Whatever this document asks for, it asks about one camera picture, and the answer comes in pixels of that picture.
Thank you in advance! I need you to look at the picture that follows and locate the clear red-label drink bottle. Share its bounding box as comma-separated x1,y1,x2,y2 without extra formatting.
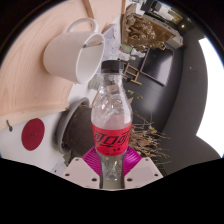
90,59,134,183

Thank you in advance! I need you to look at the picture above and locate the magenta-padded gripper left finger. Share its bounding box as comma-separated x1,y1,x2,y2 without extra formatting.
61,146,102,190

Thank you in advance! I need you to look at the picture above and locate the grey plant saucer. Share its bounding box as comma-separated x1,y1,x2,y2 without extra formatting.
54,97,91,155

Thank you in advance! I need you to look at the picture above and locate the light wooden board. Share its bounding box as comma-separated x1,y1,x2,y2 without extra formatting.
0,0,123,117

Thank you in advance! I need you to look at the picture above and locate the black wall television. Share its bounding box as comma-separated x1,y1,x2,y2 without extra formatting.
139,46,174,87

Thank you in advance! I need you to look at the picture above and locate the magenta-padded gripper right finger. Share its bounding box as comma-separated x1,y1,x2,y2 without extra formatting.
122,146,164,190

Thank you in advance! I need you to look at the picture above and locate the wooden easel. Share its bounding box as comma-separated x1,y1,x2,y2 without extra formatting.
121,61,143,86

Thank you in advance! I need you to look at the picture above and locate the brown carved sculpture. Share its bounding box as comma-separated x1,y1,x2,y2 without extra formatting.
121,3,184,51

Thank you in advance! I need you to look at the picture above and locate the white ceramic mug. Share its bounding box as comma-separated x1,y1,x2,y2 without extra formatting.
42,17,106,85

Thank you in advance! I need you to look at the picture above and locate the long ceiling light strip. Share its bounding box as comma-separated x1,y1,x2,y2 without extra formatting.
196,37,224,158

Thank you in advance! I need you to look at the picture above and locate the flat round red coaster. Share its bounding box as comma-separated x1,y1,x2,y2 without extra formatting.
21,117,46,152

